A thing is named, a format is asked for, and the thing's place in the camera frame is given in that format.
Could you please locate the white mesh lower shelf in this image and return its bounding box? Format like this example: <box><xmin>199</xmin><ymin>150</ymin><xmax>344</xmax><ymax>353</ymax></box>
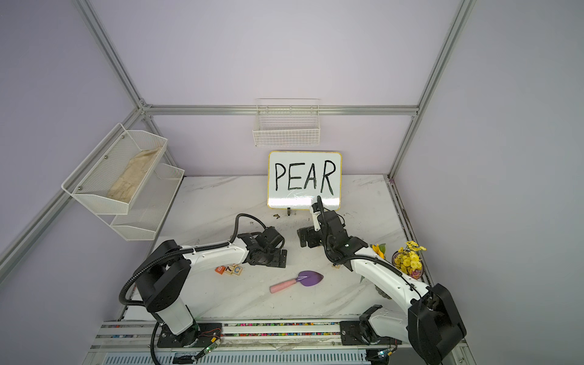
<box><xmin>110</xmin><ymin>163</ymin><xmax>184</xmax><ymax>241</ymax></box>

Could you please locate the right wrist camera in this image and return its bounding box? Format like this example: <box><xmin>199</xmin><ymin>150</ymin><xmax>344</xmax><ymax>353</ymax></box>
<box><xmin>310</xmin><ymin>196</ymin><xmax>325</xmax><ymax>231</ymax></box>

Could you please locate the white mesh shelf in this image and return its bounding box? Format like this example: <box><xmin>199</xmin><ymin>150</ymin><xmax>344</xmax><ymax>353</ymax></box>
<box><xmin>62</xmin><ymin>123</ymin><xmax>167</xmax><ymax>215</ymax></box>
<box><xmin>110</xmin><ymin>163</ymin><xmax>184</xmax><ymax>241</ymax></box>

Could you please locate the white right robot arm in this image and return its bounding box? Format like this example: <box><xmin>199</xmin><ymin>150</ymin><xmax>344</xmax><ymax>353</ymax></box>
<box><xmin>298</xmin><ymin>203</ymin><xmax>467</xmax><ymax>364</ymax></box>

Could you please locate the purple pink toy trowel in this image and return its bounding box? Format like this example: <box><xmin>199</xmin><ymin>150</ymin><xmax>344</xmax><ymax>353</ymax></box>
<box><xmin>269</xmin><ymin>271</ymin><xmax>324</xmax><ymax>294</ymax></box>

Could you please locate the beige cloth in shelf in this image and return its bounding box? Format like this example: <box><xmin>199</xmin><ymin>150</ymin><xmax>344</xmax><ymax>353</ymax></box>
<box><xmin>106</xmin><ymin>148</ymin><xmax>161</xmax><ymax>203</ymax></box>

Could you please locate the white wire wall basket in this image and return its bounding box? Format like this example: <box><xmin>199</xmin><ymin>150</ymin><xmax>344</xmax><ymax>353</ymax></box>
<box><xmin>252</xmin><ymin>98</ymin><xmax>321</xmax><ymax>148</ymax></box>

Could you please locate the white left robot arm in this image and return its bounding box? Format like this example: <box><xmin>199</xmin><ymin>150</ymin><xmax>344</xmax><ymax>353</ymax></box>
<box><xmin>118</xmin><ymin>214</ymin><xmax>287</xmax><ymax>348</ymax></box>

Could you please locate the white mesh upper shelf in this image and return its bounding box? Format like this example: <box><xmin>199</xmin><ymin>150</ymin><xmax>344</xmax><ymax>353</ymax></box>
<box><xmin>62</xmin><ymin>123</ymin><xmax>167</xmax><ymax>215</ymax></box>

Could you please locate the yellow flower bouquet vase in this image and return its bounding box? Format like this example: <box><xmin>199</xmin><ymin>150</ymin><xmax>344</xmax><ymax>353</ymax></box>
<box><xmin>391</xmin><ymin>241</ymin><xmax>427</xmax><ymax>280</ymax></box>

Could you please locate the whiteboard with yellow frame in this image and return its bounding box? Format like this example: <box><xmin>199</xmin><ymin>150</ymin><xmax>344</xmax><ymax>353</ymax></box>
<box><xmin>267</xmin><ymin>151</ymin><xmax>343</xmax><ymax>210</ymax></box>

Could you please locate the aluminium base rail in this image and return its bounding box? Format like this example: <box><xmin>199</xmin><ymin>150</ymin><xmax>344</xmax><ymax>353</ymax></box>
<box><xmin>81</xmin><ymin>318</ymin><xmax>475</xmax><ymax>365</ymax></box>

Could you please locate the sunflower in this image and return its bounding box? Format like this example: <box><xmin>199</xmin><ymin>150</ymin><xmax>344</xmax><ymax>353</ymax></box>
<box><xmin>371</xmin><ymin>243</ymin><xmax>386</xmax><ymax>260</ymax></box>

